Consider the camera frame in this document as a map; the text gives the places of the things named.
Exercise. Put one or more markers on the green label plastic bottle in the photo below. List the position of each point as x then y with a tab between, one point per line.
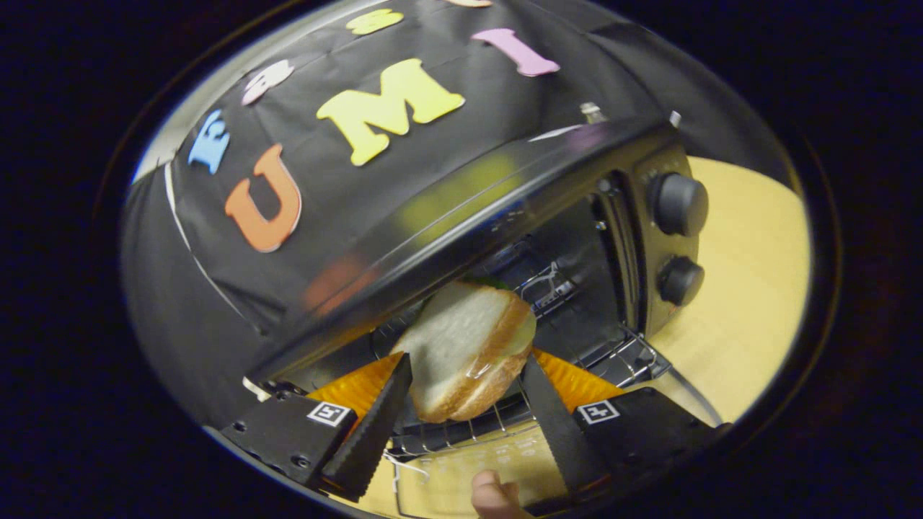
593	114

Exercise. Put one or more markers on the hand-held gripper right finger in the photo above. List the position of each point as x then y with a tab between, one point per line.
559	440

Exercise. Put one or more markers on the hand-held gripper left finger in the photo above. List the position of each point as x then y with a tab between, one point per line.
371	436

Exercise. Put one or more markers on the black toaster oven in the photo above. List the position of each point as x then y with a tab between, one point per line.
461	216

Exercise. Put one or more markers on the metal spoon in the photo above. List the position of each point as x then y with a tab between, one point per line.
674	120

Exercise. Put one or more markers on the white bread sandwich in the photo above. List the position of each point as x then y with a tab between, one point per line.
461	339

